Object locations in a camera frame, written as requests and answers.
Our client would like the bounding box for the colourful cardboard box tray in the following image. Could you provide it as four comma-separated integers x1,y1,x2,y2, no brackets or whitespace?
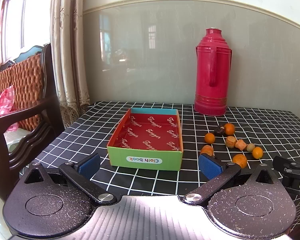
107,107,184,171

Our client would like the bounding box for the orange fruit front left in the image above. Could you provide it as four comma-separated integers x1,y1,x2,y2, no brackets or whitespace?
200,145,214,157

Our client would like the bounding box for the pink plastic bag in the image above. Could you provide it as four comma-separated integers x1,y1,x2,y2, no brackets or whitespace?
0,84,19,132

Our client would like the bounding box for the carrot chunk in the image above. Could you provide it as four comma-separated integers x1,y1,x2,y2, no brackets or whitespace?
225,136,237,148

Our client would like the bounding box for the small green fruit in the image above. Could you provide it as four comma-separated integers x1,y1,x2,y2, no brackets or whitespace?
246,143,255,152

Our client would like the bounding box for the dark wooden armchair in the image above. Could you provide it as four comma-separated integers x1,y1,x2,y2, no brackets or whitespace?
0,44,64,201

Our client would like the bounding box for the dark mangosteen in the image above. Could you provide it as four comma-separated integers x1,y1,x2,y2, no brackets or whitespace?
213,125,225,136

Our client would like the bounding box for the cut carrot piece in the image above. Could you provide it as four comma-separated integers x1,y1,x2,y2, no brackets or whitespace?
235,139,247,151

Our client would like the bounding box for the small orange mandarin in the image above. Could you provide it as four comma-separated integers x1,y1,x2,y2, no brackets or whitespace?
204,133,215,144

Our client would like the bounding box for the beige lace curtain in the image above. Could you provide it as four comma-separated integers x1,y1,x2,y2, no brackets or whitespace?
50,0,90,128

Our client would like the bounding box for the red thermos flask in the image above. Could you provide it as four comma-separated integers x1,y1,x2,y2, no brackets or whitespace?
194,28,232,116

